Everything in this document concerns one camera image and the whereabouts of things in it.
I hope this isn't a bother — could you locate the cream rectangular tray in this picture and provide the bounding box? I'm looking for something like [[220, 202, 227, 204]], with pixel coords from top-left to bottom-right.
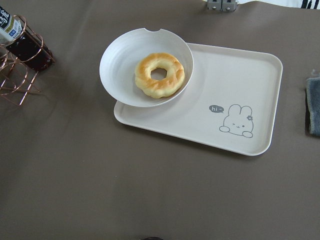
[[114, 43, 283, 156]]

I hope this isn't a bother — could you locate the tea bottle in rack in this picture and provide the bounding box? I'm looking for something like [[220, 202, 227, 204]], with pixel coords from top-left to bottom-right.
[[0, 7, 55, 71]]

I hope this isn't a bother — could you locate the glazed donut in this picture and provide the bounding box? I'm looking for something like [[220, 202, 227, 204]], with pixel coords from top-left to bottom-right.
[[134, 52, 186, 99]]

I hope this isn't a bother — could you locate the white round plate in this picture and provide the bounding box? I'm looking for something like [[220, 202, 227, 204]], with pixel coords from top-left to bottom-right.
[[99, 28, 194, 108]]

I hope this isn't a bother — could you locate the grey folded cloth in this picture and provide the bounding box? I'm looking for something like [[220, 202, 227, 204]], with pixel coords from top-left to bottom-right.
[[305, 69, 320, 137]]

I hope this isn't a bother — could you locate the aluminium frame post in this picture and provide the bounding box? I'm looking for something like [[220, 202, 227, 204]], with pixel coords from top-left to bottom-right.
[[206, 0, 239, 12]]

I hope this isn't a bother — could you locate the copper wire bottle rack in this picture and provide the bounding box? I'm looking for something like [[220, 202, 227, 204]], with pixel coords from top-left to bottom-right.
[[0, 15, 55, 106]]

